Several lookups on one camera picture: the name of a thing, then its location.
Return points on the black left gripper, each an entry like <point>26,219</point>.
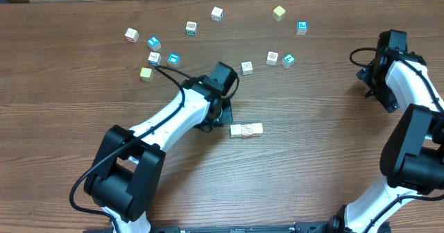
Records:
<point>227,114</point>

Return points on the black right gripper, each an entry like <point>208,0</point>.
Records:
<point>388,99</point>

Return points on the red-sided wooden block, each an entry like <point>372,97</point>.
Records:
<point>246,130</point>

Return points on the yellow-top wooden block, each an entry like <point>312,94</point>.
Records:
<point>146,74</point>
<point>257,129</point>
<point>278,13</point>

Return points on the yellow-sided plain-top wooden block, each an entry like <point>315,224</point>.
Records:
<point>235,130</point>

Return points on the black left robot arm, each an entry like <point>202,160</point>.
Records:
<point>125,173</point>

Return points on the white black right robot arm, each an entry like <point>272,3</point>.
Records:
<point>411,163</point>

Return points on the green R wooden block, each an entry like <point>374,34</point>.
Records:
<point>246,68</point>

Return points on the blue-top wooden block lower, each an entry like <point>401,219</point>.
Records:
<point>173,60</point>

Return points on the blue-top wooden block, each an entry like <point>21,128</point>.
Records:
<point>301,28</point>
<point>153,43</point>
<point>173,60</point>

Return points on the blue-sided plain-top wooden block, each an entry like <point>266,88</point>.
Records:
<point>272,58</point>

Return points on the green-top wooden block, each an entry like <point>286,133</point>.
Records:
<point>288,60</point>

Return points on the blue I wooden block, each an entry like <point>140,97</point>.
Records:
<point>154,58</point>

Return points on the blue-top wooden block right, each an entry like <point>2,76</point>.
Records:
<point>301,28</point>

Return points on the green B wooden block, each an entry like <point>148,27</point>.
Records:
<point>191,28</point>

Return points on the blue-top wooden block upper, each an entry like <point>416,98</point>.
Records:
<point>153,43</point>

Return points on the plain-top wooden block far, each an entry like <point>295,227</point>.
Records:
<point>217,14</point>

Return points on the red U wooden block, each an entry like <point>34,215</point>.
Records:
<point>131,35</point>

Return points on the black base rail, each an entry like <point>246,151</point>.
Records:
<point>296,228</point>

